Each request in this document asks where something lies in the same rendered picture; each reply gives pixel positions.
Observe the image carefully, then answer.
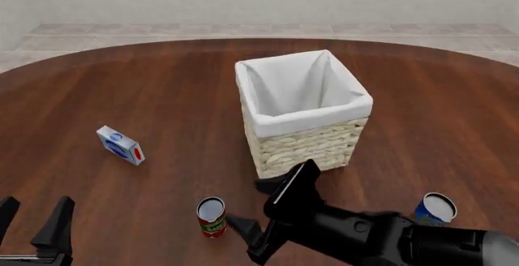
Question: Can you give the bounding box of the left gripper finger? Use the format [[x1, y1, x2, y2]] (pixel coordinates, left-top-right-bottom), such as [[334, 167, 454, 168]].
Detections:
[[0, 195, 21, 237], [31, 195, 76, 252]]

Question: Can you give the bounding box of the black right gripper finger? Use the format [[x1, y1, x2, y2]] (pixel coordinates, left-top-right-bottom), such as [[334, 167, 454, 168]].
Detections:
[[254, 176, 290, 195], [225, 213, 267, 247]]

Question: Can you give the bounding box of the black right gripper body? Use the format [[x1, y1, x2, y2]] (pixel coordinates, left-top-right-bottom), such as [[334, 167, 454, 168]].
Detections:
[[247, 158, 326, 264]]

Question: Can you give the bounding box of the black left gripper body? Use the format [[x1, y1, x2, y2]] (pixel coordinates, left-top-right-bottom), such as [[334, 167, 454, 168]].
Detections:
[[0, 247, 75, 266]]

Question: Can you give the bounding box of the red tomato sauce can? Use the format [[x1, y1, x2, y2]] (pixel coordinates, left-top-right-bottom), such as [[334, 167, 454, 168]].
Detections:
[[196, 195, 229, 239]]

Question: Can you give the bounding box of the wicker basket with white liner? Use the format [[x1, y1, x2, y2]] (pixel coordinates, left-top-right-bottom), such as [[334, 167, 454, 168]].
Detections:
[[234, 49, 374, 180]]

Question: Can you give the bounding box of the white and blue printed box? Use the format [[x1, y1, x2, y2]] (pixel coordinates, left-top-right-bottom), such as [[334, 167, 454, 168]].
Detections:
[[96, 125, 147, 166]]

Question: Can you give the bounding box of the blue printed can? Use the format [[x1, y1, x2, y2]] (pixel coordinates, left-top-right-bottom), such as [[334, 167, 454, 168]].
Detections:
[[414, 191, 458, 228]]

